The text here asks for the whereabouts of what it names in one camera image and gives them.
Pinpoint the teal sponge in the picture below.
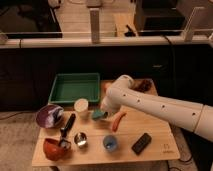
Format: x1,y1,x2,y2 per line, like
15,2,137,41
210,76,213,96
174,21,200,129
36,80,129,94
92,110,108,121

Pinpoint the orange carrot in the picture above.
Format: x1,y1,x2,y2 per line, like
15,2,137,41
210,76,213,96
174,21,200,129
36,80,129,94
112,111,126,132

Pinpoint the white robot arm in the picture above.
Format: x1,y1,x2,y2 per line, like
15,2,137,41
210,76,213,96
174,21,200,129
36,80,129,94
101,75,213,142

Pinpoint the white cup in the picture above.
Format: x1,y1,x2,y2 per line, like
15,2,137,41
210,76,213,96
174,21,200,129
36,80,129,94
74,98,89,117

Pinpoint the blue cup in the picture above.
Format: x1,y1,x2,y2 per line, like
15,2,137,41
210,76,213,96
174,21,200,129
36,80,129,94
103,135,118,152

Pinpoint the small metal cup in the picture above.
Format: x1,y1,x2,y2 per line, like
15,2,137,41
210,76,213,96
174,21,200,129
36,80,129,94
74,132,87,148

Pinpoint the dark grape bunch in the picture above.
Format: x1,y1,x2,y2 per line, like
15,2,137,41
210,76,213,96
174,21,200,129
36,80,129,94
134,80,152,92

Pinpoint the green plastic tray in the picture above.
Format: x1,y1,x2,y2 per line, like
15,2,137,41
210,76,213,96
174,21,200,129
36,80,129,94
48,73,101,105

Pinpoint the black tool on bench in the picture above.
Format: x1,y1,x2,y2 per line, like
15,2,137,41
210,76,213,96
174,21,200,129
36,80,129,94
124,25,136,37

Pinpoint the purple white bowl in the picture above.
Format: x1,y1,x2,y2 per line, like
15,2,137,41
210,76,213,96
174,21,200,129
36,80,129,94
36,104,64,128

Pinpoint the black rectangular block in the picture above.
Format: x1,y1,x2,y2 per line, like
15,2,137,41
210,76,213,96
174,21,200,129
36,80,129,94
131,133,152,155

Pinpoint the black box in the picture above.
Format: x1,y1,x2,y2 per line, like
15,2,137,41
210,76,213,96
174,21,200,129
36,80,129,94
134,0,185,36

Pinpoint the red bowl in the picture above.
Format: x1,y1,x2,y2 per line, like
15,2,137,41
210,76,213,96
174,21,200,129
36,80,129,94
43,138,71,161

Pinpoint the black monitor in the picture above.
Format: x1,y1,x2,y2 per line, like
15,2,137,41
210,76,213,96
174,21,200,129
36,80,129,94
0,0,62,39

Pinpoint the black handled scoop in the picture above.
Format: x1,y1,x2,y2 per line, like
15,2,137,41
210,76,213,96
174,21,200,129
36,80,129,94
59,113,76,149

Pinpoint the white upright post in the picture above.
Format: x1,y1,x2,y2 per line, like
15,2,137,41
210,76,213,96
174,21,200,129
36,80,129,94
90,8,100,44

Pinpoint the white angled bracket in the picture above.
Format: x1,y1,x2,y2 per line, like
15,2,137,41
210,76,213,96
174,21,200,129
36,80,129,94
182,7,205,42

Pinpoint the white horizontal rail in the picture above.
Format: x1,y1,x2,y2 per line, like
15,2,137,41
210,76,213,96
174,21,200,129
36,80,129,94
0,35,213,49

